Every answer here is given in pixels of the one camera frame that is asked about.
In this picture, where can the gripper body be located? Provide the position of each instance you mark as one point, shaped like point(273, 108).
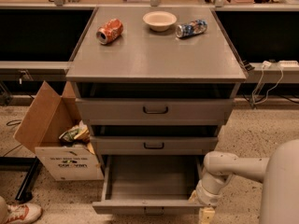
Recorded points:
point(206, 197)

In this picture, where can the grey drawer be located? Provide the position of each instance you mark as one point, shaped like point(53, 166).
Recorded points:
point(153, 145)
point(129, 111)
point(150, 185)

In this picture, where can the grey bottom drawer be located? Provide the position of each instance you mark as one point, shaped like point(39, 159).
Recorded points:
point(150, 185)

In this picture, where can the open cardboard box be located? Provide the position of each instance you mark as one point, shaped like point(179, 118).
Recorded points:
point(48, 117)

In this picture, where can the grey middle drawer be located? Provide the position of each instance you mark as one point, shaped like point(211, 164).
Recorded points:
point(153, 145)

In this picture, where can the white power strip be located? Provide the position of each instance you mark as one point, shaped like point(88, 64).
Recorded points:
point(288, 64)

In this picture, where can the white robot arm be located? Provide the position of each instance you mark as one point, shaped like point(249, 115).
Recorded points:
point(279, 175)

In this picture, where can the grey top drawer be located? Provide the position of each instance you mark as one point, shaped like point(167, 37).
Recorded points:
point(129, 111)

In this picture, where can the grey drawer cabinet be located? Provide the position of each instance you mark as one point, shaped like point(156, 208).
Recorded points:
point(142, 64)

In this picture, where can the white red sneaker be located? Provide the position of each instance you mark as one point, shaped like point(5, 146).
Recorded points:
point(26, 213)

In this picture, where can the crumpled trash in box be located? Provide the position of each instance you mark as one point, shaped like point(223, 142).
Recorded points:
point(78, 133)

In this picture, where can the white paper bowl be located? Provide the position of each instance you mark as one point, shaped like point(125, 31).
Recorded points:
point(159, 21)

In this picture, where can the black metal stand leg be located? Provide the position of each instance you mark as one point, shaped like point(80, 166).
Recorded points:
point(30, 166)

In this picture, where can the blue white soda can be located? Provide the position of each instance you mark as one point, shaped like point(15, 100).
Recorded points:
point(192, 28)

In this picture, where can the crushed orange soda can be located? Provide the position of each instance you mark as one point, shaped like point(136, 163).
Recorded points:
point(108, 32)

